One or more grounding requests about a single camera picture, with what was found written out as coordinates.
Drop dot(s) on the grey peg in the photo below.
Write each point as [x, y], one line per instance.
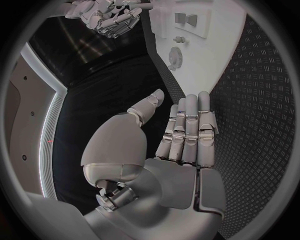
[181, 39]

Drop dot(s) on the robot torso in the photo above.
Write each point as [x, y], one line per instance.
[30, 120]

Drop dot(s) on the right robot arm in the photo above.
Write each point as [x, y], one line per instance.
[79, 9]

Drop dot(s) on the white task board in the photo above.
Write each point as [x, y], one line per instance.
[211, 56]

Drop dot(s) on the grey square block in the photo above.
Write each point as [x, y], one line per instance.
[180, 18]

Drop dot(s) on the grey gear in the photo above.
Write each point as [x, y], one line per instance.
[175, 58]

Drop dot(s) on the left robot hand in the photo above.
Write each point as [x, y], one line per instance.
[178, 187]

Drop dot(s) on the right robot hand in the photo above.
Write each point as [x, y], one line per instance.
[114, 23]

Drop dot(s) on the grey wedge block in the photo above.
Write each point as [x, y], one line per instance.
[192, 19]

